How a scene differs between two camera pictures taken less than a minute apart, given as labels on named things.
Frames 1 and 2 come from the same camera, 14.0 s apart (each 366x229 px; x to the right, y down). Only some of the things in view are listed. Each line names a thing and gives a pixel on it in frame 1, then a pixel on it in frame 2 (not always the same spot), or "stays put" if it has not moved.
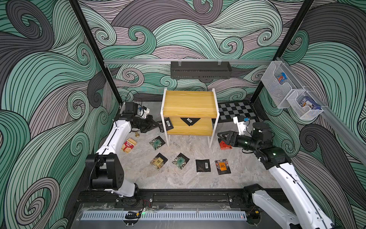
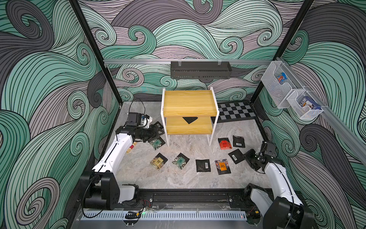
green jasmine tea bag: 157,142 stays put
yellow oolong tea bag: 158,161 stays put
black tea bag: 190,121 to 237,156
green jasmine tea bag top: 180,161 stays put
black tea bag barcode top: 203,165 stays put
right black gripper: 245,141 to 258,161
